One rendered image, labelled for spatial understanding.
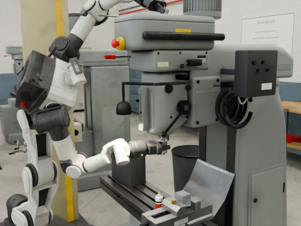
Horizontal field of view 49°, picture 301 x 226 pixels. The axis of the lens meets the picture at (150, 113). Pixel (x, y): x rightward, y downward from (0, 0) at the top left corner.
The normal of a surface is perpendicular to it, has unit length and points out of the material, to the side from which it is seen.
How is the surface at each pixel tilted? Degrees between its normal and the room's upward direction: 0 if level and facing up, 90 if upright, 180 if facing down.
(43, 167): 81
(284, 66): 90
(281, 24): 90
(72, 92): 58
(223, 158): 90
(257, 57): 90
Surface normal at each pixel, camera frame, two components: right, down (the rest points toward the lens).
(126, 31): -0.86, 0.10
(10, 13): 0.52, 0.14
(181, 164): -0.63, 0.21
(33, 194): 0.72, 0.24
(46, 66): 0.61, -0.42
